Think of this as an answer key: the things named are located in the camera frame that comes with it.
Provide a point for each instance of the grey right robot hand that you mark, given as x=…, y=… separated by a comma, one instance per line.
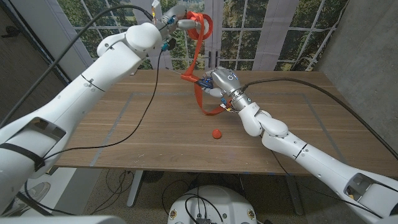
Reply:
x=228, y=81

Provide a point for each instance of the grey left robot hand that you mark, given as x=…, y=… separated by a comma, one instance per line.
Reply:
x=177, y=17

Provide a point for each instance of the orange ribbon roll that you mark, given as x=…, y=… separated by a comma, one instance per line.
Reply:
x=198, y=96

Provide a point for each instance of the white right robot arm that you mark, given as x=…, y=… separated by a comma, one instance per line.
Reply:
x=317, y=168

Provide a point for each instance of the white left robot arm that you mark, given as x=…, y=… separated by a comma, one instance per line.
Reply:
x=77, y=96

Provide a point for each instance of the small red ball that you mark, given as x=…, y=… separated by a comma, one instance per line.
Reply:
x=217, y=133

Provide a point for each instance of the printed window backdrop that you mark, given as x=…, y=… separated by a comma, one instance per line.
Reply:
x=264, y=31

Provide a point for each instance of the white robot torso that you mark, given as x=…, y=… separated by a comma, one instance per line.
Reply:
x=217, y=202

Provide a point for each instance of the black round base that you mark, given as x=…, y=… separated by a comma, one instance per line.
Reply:
x=152, y=176

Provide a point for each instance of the grey table leg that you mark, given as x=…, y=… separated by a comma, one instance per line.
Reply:
x=293, y=193

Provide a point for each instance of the white table leg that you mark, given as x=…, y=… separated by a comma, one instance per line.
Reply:
x=135, y=186

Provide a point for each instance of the white robot body edge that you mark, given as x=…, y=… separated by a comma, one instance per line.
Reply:
x=62, y=220

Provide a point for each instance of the grey white sneaker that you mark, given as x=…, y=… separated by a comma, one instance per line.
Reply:
x=37, y=193

